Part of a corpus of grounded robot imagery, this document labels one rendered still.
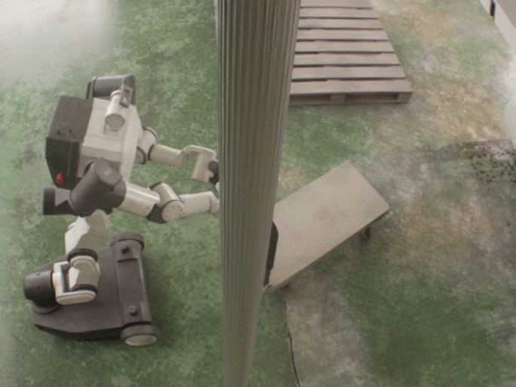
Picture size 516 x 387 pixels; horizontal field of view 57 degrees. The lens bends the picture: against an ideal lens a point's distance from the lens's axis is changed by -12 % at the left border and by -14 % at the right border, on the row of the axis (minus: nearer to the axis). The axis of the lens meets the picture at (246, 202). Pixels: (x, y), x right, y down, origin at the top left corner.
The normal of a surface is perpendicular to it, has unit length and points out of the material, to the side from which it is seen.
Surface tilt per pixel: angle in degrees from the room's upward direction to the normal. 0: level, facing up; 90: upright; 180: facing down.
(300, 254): 0
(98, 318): 0
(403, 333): 0
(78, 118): 18
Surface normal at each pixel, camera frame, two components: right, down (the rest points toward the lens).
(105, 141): 0.32, -0.56
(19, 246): 0.04, -0.54
